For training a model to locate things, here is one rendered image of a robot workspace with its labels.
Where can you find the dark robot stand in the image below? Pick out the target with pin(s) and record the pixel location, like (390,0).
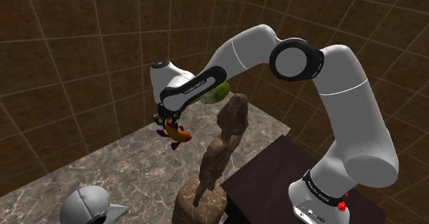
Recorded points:
(268,179)

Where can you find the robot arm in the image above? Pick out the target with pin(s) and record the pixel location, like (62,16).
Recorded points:
(348,116)

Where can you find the brown stone figure statue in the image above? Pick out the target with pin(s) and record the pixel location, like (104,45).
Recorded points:
(218,156)

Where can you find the green mossy round object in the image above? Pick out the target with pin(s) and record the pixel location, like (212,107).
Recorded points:
(218,92)

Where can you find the orange fish toy purple fins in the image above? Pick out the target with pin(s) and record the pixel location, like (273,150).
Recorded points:
(177,133)

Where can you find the grey round helmet-shaped object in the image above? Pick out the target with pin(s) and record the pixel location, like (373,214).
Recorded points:
(88,205)

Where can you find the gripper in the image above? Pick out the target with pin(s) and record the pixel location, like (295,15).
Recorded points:
(164,113)

